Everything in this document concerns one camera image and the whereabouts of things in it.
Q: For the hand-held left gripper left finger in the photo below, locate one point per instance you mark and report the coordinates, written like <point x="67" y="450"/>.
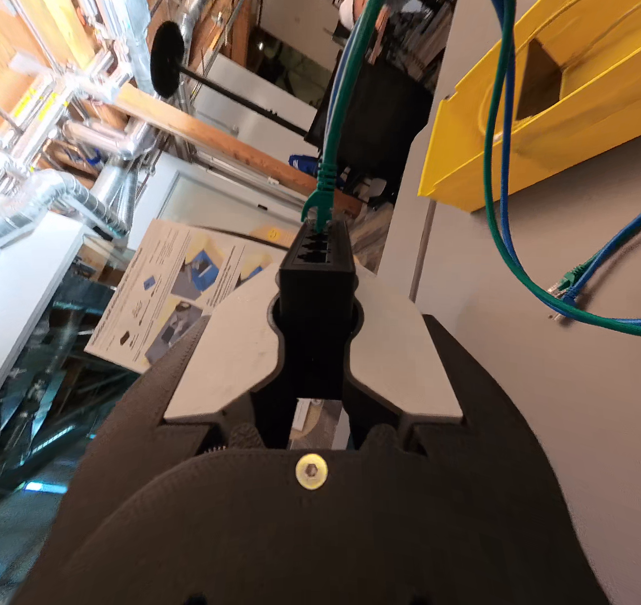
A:
<point x="230" y="354"/>

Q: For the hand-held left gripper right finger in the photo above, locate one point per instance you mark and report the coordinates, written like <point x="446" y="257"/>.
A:
<point x="400" y="359"/>

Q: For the black ethernet switch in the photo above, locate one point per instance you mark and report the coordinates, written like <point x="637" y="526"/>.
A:
<point x="315" y="314"/>

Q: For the yellow plastic bin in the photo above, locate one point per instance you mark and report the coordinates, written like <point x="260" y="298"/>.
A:
<point x="576" y="139"/>

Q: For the printed instruction sheet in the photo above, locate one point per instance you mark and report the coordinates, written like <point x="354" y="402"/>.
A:
<point x="165" y="264"/>

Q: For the wooden backing board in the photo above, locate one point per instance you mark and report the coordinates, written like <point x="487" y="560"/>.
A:
<point x="273" y="237"/>

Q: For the white door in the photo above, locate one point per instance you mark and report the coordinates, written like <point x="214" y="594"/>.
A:
<point x="225" y="199"/>

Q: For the blue striped bag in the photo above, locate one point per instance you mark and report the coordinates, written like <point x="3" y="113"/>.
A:
<point x="304" y="163"/>

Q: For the black floor lamp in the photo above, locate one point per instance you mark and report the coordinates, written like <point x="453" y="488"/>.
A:
<point x="168" y="59"/>

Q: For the silver spiral air duct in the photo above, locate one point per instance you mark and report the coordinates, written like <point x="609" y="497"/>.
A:
<point x="112" y="199"/>

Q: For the wooden post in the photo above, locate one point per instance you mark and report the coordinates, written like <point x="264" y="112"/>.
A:
<point x="210" y="134"/>

